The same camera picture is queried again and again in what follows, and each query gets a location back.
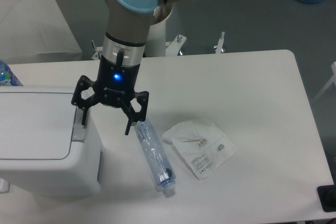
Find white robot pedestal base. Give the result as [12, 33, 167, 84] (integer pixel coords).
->
[91, 21, 225, 60]

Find white printed t-shirt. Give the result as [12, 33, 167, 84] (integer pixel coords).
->
[1, 0, 82, 63]

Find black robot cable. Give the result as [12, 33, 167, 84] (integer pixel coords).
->
[115, 48, 125, 69]

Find white frame at right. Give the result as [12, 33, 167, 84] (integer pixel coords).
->
[313, 62, 336, 102]

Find clear plastic packaging bag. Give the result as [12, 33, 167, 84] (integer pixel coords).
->
[162, 118, 237, 180]

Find crushed clear plastic bottle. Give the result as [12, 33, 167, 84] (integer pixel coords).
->
[134, 119, 176, 197]

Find white push-lid trash can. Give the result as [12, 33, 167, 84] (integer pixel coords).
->
[1, 87, 104, 196]

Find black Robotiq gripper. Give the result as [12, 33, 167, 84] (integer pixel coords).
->
[71, 56, 150, 136]

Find blue labelled water bottle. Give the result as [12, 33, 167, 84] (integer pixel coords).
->
[1, 60, 23, 87]

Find black device at edge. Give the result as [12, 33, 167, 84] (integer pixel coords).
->
[317, 185, 335, 212]

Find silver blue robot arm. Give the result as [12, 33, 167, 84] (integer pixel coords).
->
[71, 0, 181, 126]

